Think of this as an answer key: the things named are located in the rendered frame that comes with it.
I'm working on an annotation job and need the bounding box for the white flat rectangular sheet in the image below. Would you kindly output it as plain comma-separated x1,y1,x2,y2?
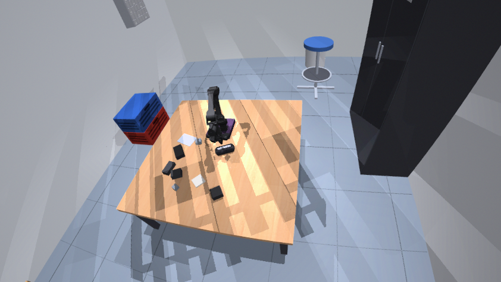
177,133,197,146

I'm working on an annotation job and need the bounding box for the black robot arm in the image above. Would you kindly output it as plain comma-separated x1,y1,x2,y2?
206,86,228,143

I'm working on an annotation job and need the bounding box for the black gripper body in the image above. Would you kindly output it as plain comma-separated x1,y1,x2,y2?
207,127,230,140

